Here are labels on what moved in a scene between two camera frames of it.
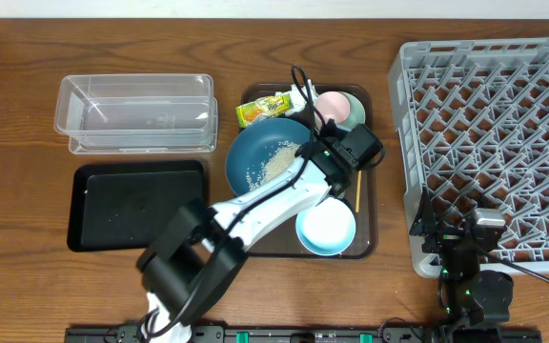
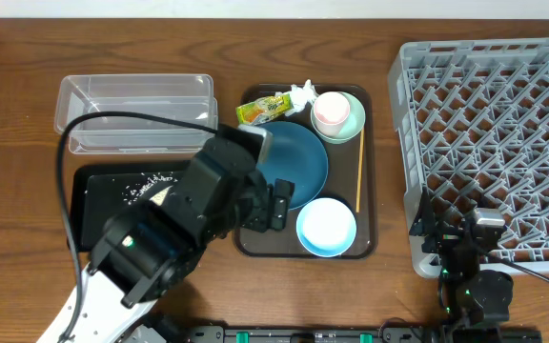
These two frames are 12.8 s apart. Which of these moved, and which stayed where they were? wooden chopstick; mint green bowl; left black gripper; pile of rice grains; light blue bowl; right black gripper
Moved: pile of rice grains; left black gripper
Stayed: right black gripper; mint green bowl; light blue bowl; wooden chopstick
